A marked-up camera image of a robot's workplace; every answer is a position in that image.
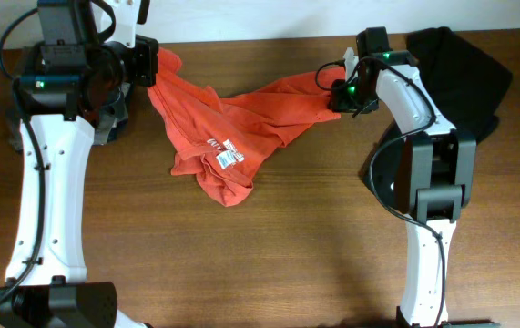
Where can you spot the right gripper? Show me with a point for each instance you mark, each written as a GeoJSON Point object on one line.
{"type": "Point", "coordinates": [339, 99]}

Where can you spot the black t-shirt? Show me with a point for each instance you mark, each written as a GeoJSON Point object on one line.
{"type": "Point", "coordinates": [465, 83]}

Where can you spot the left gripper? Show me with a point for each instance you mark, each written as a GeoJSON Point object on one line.
{"type": "Point", "coordinates": [147, 49]}

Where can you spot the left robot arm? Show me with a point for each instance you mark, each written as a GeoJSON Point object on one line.
{"type": "Point", "coordinates": [59, 107]}

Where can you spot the grey folded garment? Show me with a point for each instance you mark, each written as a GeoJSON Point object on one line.
{"type": "Point", "coordinates": [113, 117]}

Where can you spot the red t-shirt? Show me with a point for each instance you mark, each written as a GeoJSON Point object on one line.
{"type": "Point", "coordinates": [222, 141]}

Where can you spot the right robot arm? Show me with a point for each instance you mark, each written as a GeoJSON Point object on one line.
{"type": "Point", "coordinates": [434, 177]}

